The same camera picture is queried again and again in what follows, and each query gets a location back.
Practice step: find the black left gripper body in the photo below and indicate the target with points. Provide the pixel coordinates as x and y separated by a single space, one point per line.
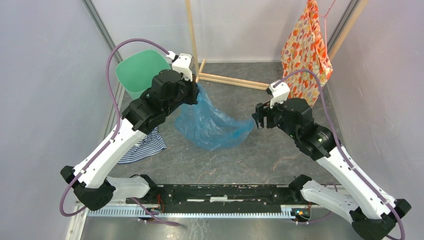
187 95

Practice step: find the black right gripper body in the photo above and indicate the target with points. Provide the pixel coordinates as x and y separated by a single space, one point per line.
275 117

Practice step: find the green plastic trash bin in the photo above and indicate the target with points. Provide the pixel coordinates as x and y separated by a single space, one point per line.
136 72

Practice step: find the blue plastic trash bag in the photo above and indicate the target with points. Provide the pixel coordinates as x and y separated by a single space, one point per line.
210 128

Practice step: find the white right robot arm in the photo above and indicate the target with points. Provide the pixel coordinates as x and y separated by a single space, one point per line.
372 212

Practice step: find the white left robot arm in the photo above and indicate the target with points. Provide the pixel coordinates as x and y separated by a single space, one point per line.
90 179

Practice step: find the blue striped cloth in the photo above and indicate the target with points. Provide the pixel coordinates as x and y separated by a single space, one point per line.
151 145

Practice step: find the floral orange cloth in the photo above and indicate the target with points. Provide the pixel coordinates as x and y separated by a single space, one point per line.
306 48

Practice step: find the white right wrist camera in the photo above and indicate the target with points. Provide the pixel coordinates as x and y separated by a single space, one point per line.
279 92

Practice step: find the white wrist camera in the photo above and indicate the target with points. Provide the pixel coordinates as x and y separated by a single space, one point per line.
279 92
182 63

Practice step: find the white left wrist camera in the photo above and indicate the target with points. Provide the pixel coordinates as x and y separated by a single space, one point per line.
182 63

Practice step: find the wooden clothes rack frame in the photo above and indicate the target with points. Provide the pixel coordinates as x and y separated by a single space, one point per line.
200 75

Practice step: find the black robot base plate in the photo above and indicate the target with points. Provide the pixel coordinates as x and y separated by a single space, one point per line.
223 198

